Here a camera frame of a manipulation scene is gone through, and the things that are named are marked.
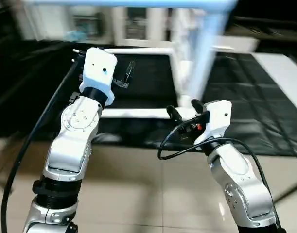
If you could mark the black table mat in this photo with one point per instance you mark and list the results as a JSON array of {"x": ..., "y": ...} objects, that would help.
[{"x": 255, "y": 107}]

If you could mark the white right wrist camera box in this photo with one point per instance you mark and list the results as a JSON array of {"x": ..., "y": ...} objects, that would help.
[{"x": 217, "y": 119}]

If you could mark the white flat board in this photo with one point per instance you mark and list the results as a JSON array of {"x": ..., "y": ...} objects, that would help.
[{"x": 282, "y": 75}]

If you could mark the white plastic table top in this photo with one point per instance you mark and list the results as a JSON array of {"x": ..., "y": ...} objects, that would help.
[{"x": 204, "y": 53}]

